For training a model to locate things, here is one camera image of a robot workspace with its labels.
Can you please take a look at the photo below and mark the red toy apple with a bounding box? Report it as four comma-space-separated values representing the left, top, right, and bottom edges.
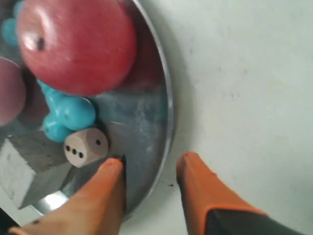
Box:
17, 0, 137, 96

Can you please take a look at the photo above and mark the teal rubber bone toy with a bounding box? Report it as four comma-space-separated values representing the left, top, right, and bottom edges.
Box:
0, 0, 96, 142

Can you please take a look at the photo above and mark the pink toy peach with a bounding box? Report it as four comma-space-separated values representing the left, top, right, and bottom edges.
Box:
0, 57, 26, 126

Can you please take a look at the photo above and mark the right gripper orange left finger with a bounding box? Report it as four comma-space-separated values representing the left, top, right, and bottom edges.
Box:
8, 156, 126, 235

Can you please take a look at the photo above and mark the round silver metal plate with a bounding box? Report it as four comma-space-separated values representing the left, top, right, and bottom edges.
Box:
0, 0, 175, 222

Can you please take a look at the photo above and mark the wooden block cube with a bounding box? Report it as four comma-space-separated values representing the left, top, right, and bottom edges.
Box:
0, 131, 72, 209

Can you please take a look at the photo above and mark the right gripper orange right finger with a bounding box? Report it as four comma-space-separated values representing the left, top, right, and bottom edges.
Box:
176, 151, 313, 235

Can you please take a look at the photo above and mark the small wooden die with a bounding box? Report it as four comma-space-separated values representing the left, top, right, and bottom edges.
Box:
64, 127, 109, 168

